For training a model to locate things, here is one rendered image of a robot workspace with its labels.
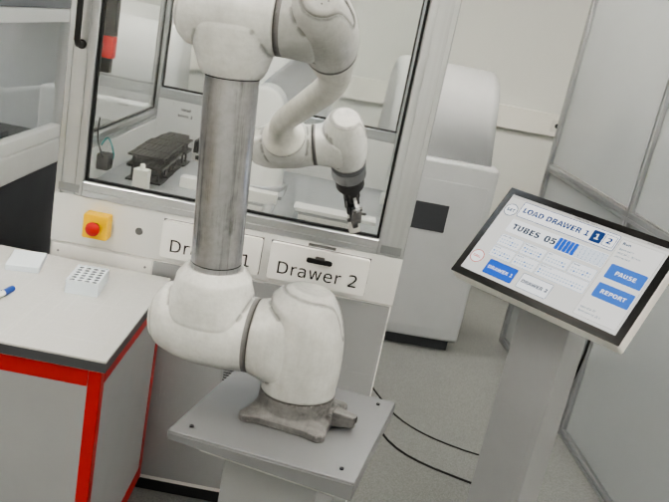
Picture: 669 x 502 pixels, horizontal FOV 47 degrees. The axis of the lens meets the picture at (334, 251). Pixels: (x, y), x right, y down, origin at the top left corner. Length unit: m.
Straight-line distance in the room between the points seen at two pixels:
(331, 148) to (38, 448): 0.98
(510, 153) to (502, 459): 3.56
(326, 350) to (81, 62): 1.16
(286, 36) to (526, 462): 1.43
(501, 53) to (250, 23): 4.24
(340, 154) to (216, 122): 0.52
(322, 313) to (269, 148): 0.52
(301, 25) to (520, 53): 4.28
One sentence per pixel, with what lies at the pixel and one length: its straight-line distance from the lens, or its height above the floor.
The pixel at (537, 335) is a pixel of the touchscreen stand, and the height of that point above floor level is 0.85.
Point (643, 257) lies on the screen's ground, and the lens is 2.09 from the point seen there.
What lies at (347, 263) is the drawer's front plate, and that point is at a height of 0.91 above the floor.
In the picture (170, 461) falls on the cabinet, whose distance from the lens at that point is 2.61.
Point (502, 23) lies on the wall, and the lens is 5.53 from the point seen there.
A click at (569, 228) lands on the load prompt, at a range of 2.18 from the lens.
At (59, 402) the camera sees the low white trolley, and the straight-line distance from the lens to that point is 1.90.
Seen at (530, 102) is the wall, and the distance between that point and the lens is 5.63.
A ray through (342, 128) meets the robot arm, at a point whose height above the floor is 1.33.
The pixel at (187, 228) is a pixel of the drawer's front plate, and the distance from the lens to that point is 2.27.
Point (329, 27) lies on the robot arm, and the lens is 1.35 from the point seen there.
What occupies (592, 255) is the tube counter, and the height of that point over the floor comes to 1.11.
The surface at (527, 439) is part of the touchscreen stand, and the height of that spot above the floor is 0.56.
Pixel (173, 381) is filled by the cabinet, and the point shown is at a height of 0.42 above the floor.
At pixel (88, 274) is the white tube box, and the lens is 2.18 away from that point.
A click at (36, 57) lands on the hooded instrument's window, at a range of 3.05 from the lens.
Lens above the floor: 1.58
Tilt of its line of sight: 17 degrees down
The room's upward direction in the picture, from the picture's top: 11 degrees clockwise
